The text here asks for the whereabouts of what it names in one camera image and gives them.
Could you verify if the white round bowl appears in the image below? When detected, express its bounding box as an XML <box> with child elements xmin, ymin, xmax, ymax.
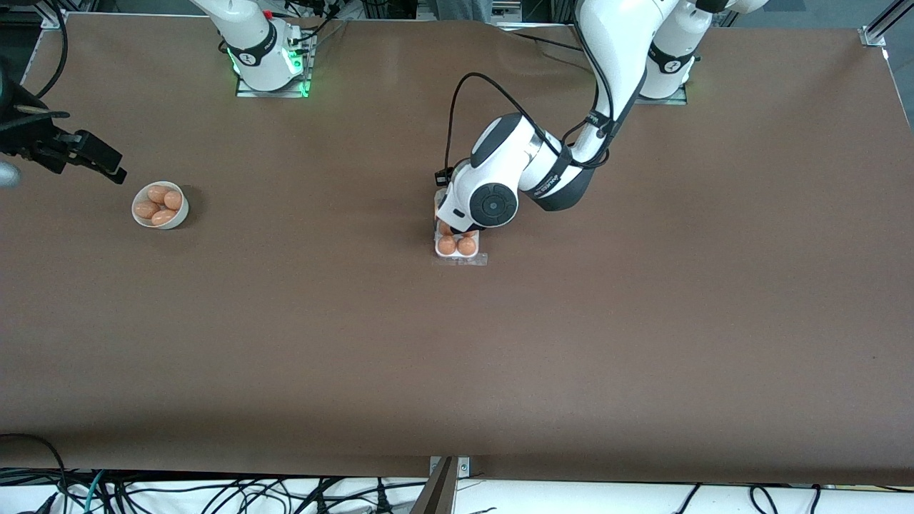
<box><xmin>131</xmin><ymin>181</ymin><xmax>190</xmax><ymax>230</ymax></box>

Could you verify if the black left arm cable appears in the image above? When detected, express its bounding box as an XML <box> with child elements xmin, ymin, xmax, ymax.
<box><xmin>444</xmin><ymin>71</ymin><xmax>622</xmax><ymax>186</ymax></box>

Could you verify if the teal cable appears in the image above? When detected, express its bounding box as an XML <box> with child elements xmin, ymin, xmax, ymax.
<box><xmin>82</xmin><ymin>469</ymin><xmax>108</xmax><ymax>514</ymax></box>

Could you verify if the small metal bracket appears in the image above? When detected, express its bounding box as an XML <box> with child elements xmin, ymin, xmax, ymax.
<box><xmin>428</xmin><ymin>455</ymin><xmax>472</xmax><ymax>479</ymax></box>

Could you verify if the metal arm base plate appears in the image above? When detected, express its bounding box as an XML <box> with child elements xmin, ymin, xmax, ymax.
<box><xmin>236</xmin><ymin>32</ymin><xmax>315</xmax><ymax>99</ymax></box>
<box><xmin>634</xmin><ymin>82</ymin><xmax>690</xmax><ymax>106</ymax></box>

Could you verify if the clear plastic egg box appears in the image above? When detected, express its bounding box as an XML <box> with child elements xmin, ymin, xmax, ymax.
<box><xmin>432</xmin><ymin>189</ymin><xmax>488</xmax><ymax>267</ymax></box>

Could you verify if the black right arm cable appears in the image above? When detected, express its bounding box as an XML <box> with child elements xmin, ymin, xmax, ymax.
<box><xmin>32</xmin><ymin>0</ymin><xmax>69</xmax><ymax>101</ymax></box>

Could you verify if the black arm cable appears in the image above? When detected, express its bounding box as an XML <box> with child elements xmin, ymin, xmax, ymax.
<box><xmin>444</xmin><ymin>71</ymin><xmax>622</xmax><ymax>186</ymax></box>
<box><xmin>32</xmin><ymin>0</ymin><xmax>69</xmax><ymax>101</ymax></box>

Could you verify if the black base cable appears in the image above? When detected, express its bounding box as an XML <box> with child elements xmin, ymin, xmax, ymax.
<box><xmin>286</xmin><ymin>0</ymin><xmax>351</xmax><ymax>45</ymax></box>
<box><xmin>511</xmin><ymin>30</ymin><xmax>583</xmax><ymax>52</ymax></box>

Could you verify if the black looped cable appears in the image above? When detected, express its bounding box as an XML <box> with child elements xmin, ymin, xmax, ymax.
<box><xmin>0</xmin><ymin>433</ymin><xmax>69</xmax><ymax>514</ymax></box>

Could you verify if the grey clothed person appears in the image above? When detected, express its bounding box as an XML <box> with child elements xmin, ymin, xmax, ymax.
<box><xmin>436</xmin><ymin>0</ymin><xmax>495</xmax><ymax>22</ymax></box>

